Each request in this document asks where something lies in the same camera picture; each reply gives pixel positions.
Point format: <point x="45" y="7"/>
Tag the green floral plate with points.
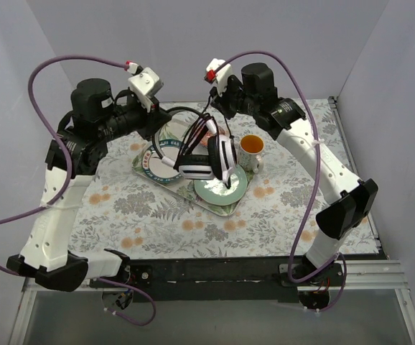
<point x="215" y="192"/>

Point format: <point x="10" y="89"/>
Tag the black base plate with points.
<point x="235" y="278"/>

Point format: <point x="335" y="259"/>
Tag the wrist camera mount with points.
<point x="144" y="83"/>
<point x="217" y="72"/>

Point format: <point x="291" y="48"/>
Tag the black white headphones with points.
<point x="216" y="161"/>

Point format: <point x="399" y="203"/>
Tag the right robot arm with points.
<point x="348" y="197"/>

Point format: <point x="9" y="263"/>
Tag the white plate teal rim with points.
<point x="153" y="167"/>

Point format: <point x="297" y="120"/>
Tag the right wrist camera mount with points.
<point x="217" y="72"/>

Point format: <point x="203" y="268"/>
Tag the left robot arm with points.
<point x="72" y="161"/>

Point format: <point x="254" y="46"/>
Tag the red patterned bowl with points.
<point x="204" y="140"/>

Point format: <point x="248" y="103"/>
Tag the white mug yellow inside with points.
<point x="249" y="153"/>

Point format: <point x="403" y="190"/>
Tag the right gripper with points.
<point x="222" y="106"/>

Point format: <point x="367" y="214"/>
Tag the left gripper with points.
<point x="156" y="122"/>

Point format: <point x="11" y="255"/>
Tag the floral tablecloth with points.
<point x="138" y="207"/>

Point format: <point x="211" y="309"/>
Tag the aluminium frame rail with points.
<point x="225" y="301"/>

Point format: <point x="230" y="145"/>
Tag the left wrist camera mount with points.
<point x="144" y="83"/>

